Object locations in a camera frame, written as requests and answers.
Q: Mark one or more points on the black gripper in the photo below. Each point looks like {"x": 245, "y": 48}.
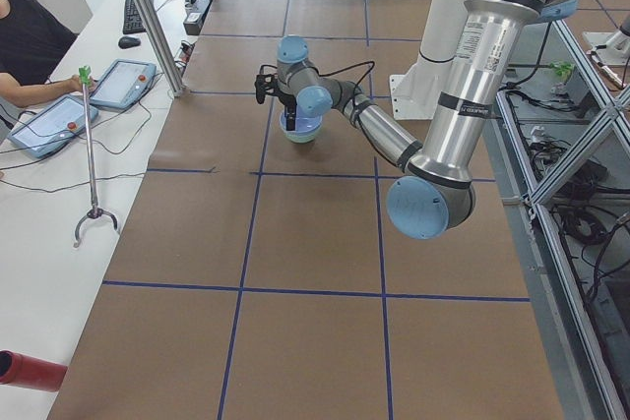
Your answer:
{"x": 288, "y": 106}

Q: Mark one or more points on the blue bowl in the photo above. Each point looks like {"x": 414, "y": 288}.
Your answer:
{"x": 303, "y": 125}

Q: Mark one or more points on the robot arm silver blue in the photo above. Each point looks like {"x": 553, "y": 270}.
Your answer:
{"x": 462, "y": 60}

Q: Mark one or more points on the green bowl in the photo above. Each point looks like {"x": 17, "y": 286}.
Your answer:
{"x": 302, "y": 137}

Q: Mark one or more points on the far teach pendant tablet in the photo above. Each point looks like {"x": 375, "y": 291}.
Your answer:
{"x": 122, "y": 84}

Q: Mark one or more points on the teach pendant tablet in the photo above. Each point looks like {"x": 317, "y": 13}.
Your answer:
{"x": 51, "y": 129}
{"x": 122, "y": 84}

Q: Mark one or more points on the black computer mouse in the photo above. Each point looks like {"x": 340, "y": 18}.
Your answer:
{"x": 126, "y": 42}

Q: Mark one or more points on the black keyboard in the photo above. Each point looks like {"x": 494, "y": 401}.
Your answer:
{"x": 132, "y": 20}

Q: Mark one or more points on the near teach pendant tablet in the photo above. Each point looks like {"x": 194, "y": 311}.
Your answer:
{"x": 51, "y": 129}

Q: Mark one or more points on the person in black shirt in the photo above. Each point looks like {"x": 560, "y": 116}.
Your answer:
{"x": 33, "y": 42}

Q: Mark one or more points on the red cylinder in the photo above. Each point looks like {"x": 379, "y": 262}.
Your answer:
{"x": 23, "y": 371}

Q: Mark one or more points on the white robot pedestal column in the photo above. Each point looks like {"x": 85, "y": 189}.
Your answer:
{"x": 415, "y": 94}

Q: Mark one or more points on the green handled reacher grabber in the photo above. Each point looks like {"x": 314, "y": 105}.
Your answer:
{"x": 95, "y": 211}

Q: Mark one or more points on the aluminium frame post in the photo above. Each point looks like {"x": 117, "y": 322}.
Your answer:
{"x": 160, "y": 46}

